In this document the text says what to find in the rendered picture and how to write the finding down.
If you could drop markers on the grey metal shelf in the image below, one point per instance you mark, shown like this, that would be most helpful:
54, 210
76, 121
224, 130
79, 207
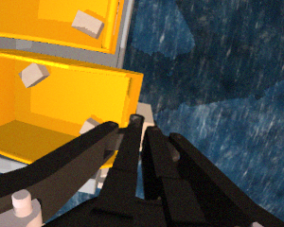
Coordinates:
113, 60

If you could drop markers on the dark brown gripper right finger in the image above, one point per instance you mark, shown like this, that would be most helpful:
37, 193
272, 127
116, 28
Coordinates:
218, 200

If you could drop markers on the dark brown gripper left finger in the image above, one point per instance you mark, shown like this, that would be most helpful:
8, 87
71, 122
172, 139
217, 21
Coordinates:
31, 195

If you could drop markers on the beige block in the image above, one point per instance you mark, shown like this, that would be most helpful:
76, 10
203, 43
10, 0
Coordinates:
88, 24
88, 125
34, 74

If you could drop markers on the yellow bin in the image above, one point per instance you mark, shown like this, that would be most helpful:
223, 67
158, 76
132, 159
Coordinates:
52, 20
36, 120

